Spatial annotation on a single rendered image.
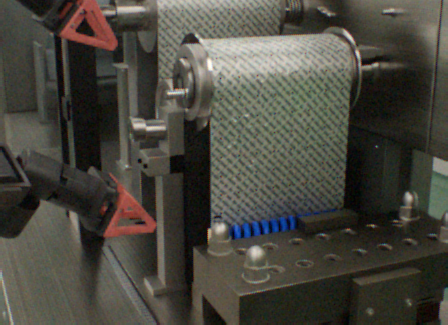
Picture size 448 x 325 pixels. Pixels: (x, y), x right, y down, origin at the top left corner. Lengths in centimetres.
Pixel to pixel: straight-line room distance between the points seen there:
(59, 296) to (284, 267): 41
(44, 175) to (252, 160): 31
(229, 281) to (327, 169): 30
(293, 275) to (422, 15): 44
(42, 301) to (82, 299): 6
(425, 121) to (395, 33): 15
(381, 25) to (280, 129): 26
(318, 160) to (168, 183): 24
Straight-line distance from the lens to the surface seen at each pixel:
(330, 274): 89
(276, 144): 101
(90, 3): 88
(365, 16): 117
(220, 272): 89
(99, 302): 110
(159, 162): 102
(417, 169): 137
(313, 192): 107
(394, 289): 94
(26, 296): 115
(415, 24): 107
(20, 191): 85
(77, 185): 90
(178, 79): 100
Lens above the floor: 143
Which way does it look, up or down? 17 degrees down
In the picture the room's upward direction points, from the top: straight up
